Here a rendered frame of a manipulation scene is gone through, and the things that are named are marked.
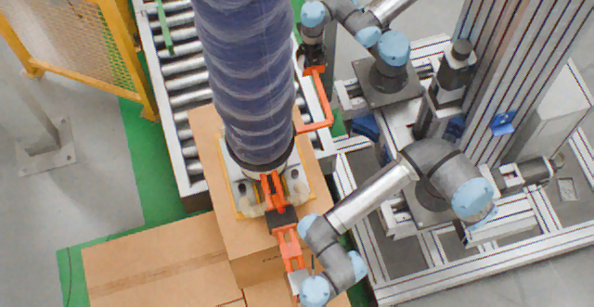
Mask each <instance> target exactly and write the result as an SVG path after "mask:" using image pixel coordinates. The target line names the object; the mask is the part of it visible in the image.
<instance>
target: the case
mask: <svg viewBox="0 0 594 307"><path fill-rule="evenodd" d="M187 116H188V120H189V123H190V127H191V131H192V134H193V137H194V141H195V144H196V149H197V151H198V155H200V162H201V165H202V169H203V171H204V176H205V179H206V183H207V186H208V190H209V193H210V197H211V200H212V204H213V207H214V210H215V213H216V218H217V221H218V224H219V227H220V232H221V235H222V239H223V241H224V246H225V249H226V255H227V259H228V260H229V262H230V265H231V267H232V270H233V274H234V277H235V279H236V282H237V286H238V288H239V289H242V288H247V287H251V286H254V285H256V284H258V283H261V282H264V281H266V280H269V279H273V278H276V277H280V276H283V275H287V274H288V273H287V269H286V265H285V263H284V262H283V260H282V256H281V252H280V249H279V244H278V238H277V237H273V235H269V232H268V228H267V224H266V221H265V215H259V217H255V218H248V219H244V220H239V221H236V220H235V217H234V212H233V209H232V205H231V200H230V196H229V194H228V190H226V182H225V178H224V175H223V171H222V167H221V163H220V160H219V155H218V151H217V148H216V144H215V140H214V135H215V134H220V131H219V129H220V127H219V126H220V124H221V121H222V119H221V117H220V116H219V114H218V112H217V110H216V108H215V106H214V104H211V105H208V106H205V107H201V108H197V109H192V110H188V111H187ZM292 119H293V121H294V124H295V127H300V126H303V125H304V123H303V118H302V115H301V112H300V110H299V109H298V108H297V105H296V102H294V106H293V108H292ZM297 139H298V142H300V146H301V149H302V152H303V157H304V161H305V164H306V167H307V170H308V172H309V176H310V179H311V183H312V185H313V186H314V189H315V192H316V199H312V200H309V201H306V202H305V203H304V204H302V205H301V206H300V205H298V206H296V207H294V209H295V211H296V215H297V219H298V222H300V221H301V220H302V219H303V218H304V216H306V215H308V214H309V213H311V212H317V213H318V214H319V215H321V214H323V213H324V212H325V211H328V210H329V209H330V208H332V207H333V206H334V204H333V200H332V198H331V195H330V192H329V188H328V185H326V182H325V180H324V177H323V174H322V172H321V169H320V166H319V163H318V161H317V157H316V153H315V151H314V148H313V147H312V144H311V142H310V139H309V136H308V134H307V133H305V134H297ZM256 185H257V189H258V193H259V197H260V200H261V204H262V203H264V201H265V193H264V190H263V186H262V184H258V183H256ZM295 234H296V236H297V239H298V242H300V246H301V250H302V253H303V260H304V263H305V266H306V268H307V267H310V266H311V259H310V256H311V254H314V252H312V251H311V250H310V249H309V248H308V247H307V245H306V243H305V242H304V241H303V238H302V237H301V235H300V234H298V232H297V230H295ZM314 261H315V265H317V264H320V262H319V261H318V260H317V258H316V255H315V254H314Z"/></svg>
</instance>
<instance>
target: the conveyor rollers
mask: <svg viewBox="0 0 594 307"><path fill-rule="evenodd" d="M144 1H145V3H147V2H151V1H154V0H144ZM162 6H163V10H164V13H167V12H171V11H176V10H179V9H183V8H188V7H192V4H191V1H190V0H172V1H168V2H164V4H162ZM146 10H147V11H146V13H148V15H149V16H150V17H151V16H155V15H158V13H157V10H156V7H154V8H151V9H146ZM166 21H167V25H168V27H172V26H176V25H180V24H184V23H189V22H192V21H194V10H193V11H189V12H185V13H181V14H177V15H173V16H169V18H166ZM150 28H151V29H152V31H153V32H155V31H156V30H160V29H161V22H160V21H159V20H158V19H157V20H153V21H151V22H150ZM170 36H171V40H172V42H174V41H178V40H182V39H187V38H190V37H194V36H198V35H197V32H196V27H195V26H191V27H187V28H183V29H179V30H175V32H170ZM153 37H154V42H155V44H156V46H160V45H163V44H165V40H164V36H163V34H160V35H155V36H153ZM202 50H203V46H202V42H201V40H198V41H194V42H191V43H187V45H180V46H176V47H175V48H174V51H175V55H172V56H169V53H168V50H167V49H163V50H160V51H157V53H158V55H157V56H158V57H160V61H164V60H167V59H171V58H174V57H178V56H182V55H186V54H190V53H194V52H198V51H202ZM203 66H206V64H205V62H204V58H203V56H198V57H195V58H192V59H189V60H184V61H180V62H176V63H173V64H168V65H165V66H161V68H162V70H161V71H162V73H163V75H164V76H168V75H173V74H177V73H180V71H184V70H191V69H195V68H198V67H203ZM206 82H209V81H208V71H203V72H202V73H198V74H194V75H190V76H188V77H183V78H179V79H175V80H171V81H167V82H165V83H166V85H165V86H166V89H167V91H168V92H173V91H175V90H179V89H183V88H188V87H191V85H194V84H198V83H206ZM210 97H213V93H212V91H211V89H210V88H206V89H202V90H198V91H194V92H191V93H187V94H183V95H179V96H173V97H170V98H169V99H170V102H169V103H170V105H171V107H173V108H176V107H180V106H184V105H188V104H191V103H195V102H200V100H203V99H206V98H210ZM295 102H296V105H297V108H298V109H303V108H305V105H304V100H303V98H302V97H300V98H295ZM302 118H303V123H304V125H306V124H310V123H311V122H310V118H309V115H308V114H307V113H306V114H303V115H302ZM174 120H175V122H176V124H179V123H183V122H189V120H188V116H187V110H186V111H181V112H178V113H175V114H174ZM178 134H179V136H178V137H179V138H180V141H183V140H188V139H191V138H194V137H193V134H192V131H191V127H189V128H186V129H181V131H178ZM307 134H308V136H309V139H310V142H315V141H317V139H316V133H315V131H313V132H309V133H307ZM182 150H183V152H182V153H183V155H184V157H186V159H187V158H189V157H193V156H196V155H198V151H197V149H196V144H194V146H191V147H183V148H182ZM187 173H189V176H193V175H197V174H200V173H204V171H203V169H202V165H201V162H198V163H194V164H190V165H188V166H187ZM205 184H207V183H206V180H203V181H198V182H196V183H192V184H191V185H192V188H195V186H198V185H205Z"/></svg>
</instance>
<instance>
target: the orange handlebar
mask: <svg viewBox="0 0 594 307"><path fill-rule="evenodd" d="M310 73H311V76H312V79H314V82H315V85H316V90H317V93H318V95H319V98H320V102H321V105H322V108H323V110H324V113H325V117H326V120H325V121H322V122H315V123H310V124H306V125H303V126H300V127H296V131H297V134H305V133H309V132H313V131H317V129H320V128H324V127H329V126H331V125H332V123H333V122H334V118H333V116H332V112H331V109H330V106H329V101H328V100H327V99H326V96H325V93H324V90H323V87H322V83H321V81H320V79H319V76H318V73H317V69H314V70H310ZM271 174H272V177H273V180H274V184H275V187H276V191H277V194H278V197H279V199H280V201H281V203H287V200H286V197H285V194H283V191H282V186H281V183H280V181H279V177H278V171H277V170H274V171H273V172H271ZM260 179H261V182H262V186H263V190H264V193H265V199H266V203H267V207H272V206H275V204H274V200H273V198H272V193H271V190H269V185H268V183H267V179H266V176H265V174H260ZM276 235H277V238H278V244H279V249H280V252H281V256H282V260H283V262H284V263H285V265H286V269H287V273H288V274H290V273H293V268H292V265H291V261H292V260H295V259H296V262H297V264H299V268H300V270H301V269H304V268H306V266H305V263H304V260H303V253H302V250H301V246H300V242H298V239H297V236H296V234H295V230H294V228H290V229H289V235H290V238H291V242H287V243H286V241H285V237H283V235H282V232H278V233H276Z"/></svg>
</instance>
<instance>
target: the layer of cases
mask: <svg viewBox="0 0 594 307"><path fill-rule="evenodd" d="M81 252H82V257H83V262H84V273H85V274H86V277H85V280H87V286H88V292H89V298H90V303H91V307H296V304H295V300H294V298H293V295H292V293H291V286H290V282H289V280H288V275H283V276H280V277H276V278H273V279H269V280H266V281H264V282H261V283H258V284H256V285H254V286H251V287H247V288H242V289H239V288H238V286H237V282H236V279H235V277H234V274H233V270H232V267H231V265H230V262H229V260H228V259H227V255H226V249H225V246H224V241H223V239H222V235H221V232H220V227H219V224H218V221H217V218H216V213H215V211H209V212H205V213H203V214H198V216H195V217H191V218H188V219H184V220H181V221H177V222H174V223H169V224H164V225H161V226H156V227H153V229H149V230H146V231H142V232H139V233H135V234H132V235H129V236H125V237H118V238H115V240H112V241H108V242H104V243H101V244H97V245H94V246H90V247H87V248H82V249H81ZM328 307H351V306H350V303H349V300H348V298H347V294H346V291H344V292H343V293H341V294H339V295H337V296H336V298H335V299H333V300H332V301H330V302H329V303H328Z"/></svg>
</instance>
